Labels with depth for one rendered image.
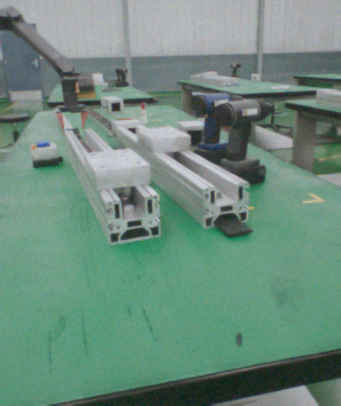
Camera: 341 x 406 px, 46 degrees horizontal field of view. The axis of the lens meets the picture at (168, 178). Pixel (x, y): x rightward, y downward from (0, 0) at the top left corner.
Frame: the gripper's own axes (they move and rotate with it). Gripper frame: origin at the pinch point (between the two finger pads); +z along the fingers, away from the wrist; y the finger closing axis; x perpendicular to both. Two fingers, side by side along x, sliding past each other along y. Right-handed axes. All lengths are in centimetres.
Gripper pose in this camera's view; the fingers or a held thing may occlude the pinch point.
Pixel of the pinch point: (73, 128)
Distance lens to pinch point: 169.9
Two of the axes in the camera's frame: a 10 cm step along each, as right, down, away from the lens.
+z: 0.3, 9.6, 2.9
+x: -3.7, -2.6, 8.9
